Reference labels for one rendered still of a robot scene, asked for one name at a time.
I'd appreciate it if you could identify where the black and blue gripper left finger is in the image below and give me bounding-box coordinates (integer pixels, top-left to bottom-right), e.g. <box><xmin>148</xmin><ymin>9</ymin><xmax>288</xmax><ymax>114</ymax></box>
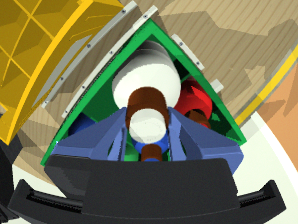
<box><xmin>50</xmin><ymin>107</ymin><xmax>127</xmax><ymax>161</ymax></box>

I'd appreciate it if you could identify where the green crate with dividers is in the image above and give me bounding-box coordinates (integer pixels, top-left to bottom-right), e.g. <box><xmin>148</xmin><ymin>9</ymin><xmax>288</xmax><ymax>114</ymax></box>
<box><xmin>40</xmin><ymin>18</ymin><xmax>247</xmax><ymax>167</ymax></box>

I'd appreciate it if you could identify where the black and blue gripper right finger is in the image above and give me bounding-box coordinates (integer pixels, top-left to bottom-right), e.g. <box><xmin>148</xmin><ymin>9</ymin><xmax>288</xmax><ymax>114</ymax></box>
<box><xmin>167</xmin><ymin>106</ymin><xmax>244</xmax><ymax>175</ymax></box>

